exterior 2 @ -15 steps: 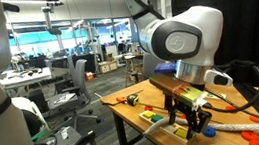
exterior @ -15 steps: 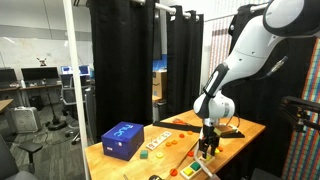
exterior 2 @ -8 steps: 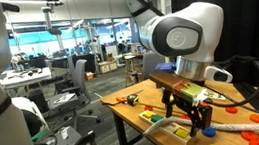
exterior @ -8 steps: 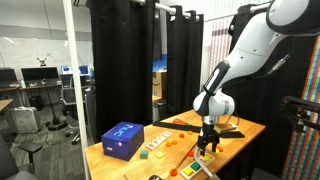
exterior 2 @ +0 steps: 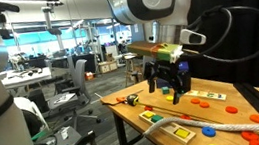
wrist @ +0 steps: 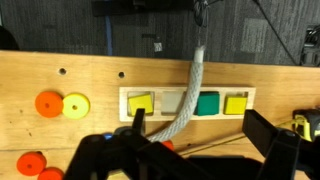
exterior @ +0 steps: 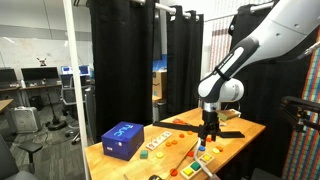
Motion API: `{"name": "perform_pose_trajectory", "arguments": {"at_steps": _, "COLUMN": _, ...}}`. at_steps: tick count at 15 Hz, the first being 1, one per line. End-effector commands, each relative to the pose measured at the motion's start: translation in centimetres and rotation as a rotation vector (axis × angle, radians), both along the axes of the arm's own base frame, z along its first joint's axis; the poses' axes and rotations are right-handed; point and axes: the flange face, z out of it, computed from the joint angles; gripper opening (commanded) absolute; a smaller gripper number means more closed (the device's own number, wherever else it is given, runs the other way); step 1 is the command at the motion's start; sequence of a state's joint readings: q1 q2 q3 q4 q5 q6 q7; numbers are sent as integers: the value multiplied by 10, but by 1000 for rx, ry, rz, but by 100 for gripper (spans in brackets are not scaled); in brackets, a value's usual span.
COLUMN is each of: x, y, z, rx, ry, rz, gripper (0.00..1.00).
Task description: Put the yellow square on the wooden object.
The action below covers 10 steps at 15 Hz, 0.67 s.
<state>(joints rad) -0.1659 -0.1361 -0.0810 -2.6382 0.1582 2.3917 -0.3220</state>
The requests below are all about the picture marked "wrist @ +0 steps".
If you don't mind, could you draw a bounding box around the black equipment box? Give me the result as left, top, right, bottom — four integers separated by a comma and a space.
299, 24, 320, 68

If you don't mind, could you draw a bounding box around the orange wooden disc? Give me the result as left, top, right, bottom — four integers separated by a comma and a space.
161, 139, 175, 151
37, 167, 64, 180
16, 151, 48, 177
34, 91, 64, 119

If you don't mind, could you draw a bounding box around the blue floor tape strip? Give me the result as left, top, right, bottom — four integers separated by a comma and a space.
104, 16, 113, 56

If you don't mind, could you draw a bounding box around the yellow wooden disc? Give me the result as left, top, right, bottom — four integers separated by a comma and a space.
62, 93, 91, 120

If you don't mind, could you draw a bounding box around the yellow square block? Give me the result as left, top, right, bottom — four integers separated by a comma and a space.
127, 93, 155, 117
223, 94, 248, 116

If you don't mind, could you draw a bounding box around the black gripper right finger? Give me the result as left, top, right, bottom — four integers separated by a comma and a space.
242, 109, 320, 180

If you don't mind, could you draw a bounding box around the green square block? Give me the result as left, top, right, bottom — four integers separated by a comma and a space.
194, 91, 221, 117

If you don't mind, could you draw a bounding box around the black floor cable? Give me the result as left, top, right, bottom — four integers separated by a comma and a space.
253, 0, 299, 66

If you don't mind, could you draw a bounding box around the thin wooden stick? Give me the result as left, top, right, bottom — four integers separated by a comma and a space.
179, 121, 296, 158

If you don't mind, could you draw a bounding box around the white braided rope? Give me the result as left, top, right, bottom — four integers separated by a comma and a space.
146, 45, 206, 143

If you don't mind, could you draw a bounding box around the wooden slotted tray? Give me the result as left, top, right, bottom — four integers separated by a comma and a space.
118, 85, 257, 123

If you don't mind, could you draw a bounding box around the black base bar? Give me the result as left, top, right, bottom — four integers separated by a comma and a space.
91, 0, 208, 18

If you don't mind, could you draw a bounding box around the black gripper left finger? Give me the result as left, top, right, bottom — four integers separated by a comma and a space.
63, 108, 214, 180

